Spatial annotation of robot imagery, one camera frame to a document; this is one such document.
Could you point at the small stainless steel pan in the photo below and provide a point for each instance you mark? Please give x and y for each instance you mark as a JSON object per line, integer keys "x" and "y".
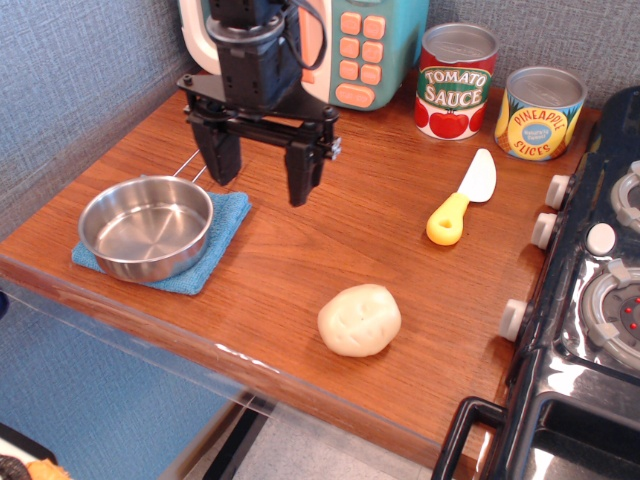
{"x": 149, "y": 228}

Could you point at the orange object at corner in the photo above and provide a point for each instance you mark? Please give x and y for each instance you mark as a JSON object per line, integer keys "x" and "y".
{"x": 13, "y": 468}

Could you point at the pale toy potato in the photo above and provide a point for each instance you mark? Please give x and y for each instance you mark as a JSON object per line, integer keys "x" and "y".
{"x": 359, "y": 321}

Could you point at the teal toy microwave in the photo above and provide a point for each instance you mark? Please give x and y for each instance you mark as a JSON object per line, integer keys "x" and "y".
{"x": 372, "y": 45}

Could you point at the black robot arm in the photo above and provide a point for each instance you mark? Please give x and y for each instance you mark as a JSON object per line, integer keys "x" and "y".
{"x": 261, "y": 7}

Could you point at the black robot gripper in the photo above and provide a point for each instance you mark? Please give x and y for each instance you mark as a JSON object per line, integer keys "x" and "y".
{"x": 251, "y": 87}

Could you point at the yellow handled toy knife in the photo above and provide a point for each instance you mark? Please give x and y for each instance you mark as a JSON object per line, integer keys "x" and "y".
{"x": 446, "y": 224}

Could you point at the pineapple slices can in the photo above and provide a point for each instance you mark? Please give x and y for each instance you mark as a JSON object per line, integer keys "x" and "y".
{"x": 539, "y": 112}

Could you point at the blue folded cloth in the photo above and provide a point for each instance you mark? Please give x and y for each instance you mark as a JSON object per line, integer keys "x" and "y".
{"x": 230, "y": 212}

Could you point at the tomato sauce can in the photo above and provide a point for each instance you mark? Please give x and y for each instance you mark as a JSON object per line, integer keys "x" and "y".
{"x": 455, "y": 74}

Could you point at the black toy stove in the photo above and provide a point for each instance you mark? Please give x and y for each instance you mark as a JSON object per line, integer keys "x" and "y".
{"x": 572, "y": 410}

